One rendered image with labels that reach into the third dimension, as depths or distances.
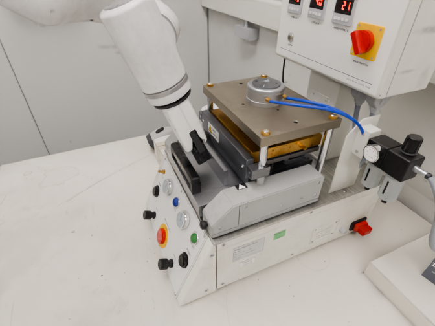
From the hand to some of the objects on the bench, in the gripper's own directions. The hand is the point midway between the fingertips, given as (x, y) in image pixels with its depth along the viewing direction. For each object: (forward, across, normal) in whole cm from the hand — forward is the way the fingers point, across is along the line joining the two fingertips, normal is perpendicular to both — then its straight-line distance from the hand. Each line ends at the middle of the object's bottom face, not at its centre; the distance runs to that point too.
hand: (200, 153), depth 61 cm
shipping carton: (+26, +34, +4) cm, 43 cm away
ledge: (+40, -69, -34) cm, 86 cm away
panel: (+19, 0, +21) cm, 28 cm away
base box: (+29, -2, -5) cm, 30 cm away
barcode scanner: (+26, +47, +4) cm, 54 cm away
